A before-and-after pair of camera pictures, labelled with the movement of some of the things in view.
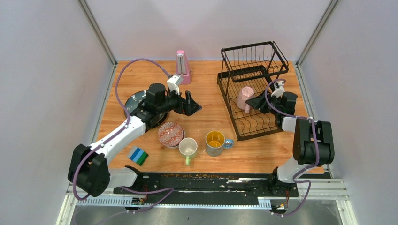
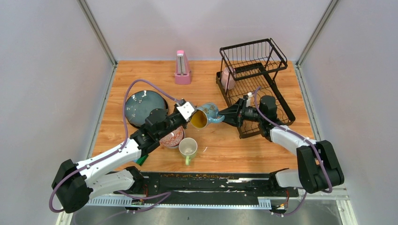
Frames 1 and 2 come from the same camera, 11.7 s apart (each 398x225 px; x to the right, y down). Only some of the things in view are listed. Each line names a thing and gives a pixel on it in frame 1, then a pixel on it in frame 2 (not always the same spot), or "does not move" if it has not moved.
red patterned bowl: x=170 y=134 does not move
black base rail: x=208 y=186 does not move
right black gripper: x=259 y=103 to x=231 y=117
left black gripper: x=191 y=107 to x=186 y=123
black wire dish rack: x=248 y=70 does not move
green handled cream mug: x=188 y=147 does not move
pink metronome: x=182 y=67 does not move
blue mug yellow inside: x=215 y=142 to x=208 y=113
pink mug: x=246 y=93 to x=224 y=79
